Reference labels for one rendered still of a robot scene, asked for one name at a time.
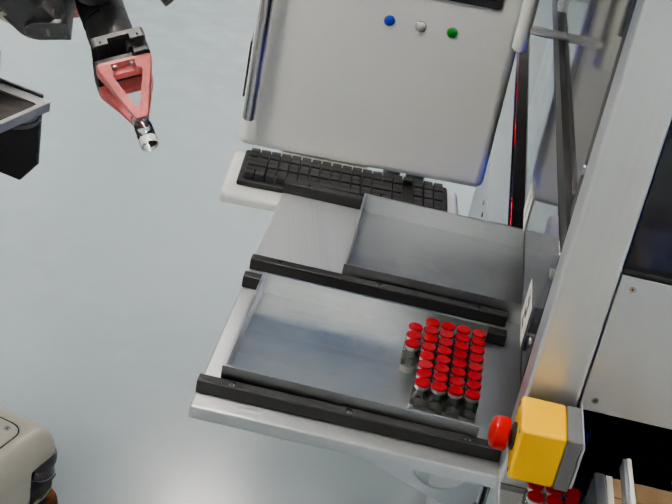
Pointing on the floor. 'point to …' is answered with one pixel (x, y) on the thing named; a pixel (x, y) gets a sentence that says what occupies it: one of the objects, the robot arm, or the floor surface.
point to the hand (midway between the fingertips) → (140, 117)
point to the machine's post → (602, 218)
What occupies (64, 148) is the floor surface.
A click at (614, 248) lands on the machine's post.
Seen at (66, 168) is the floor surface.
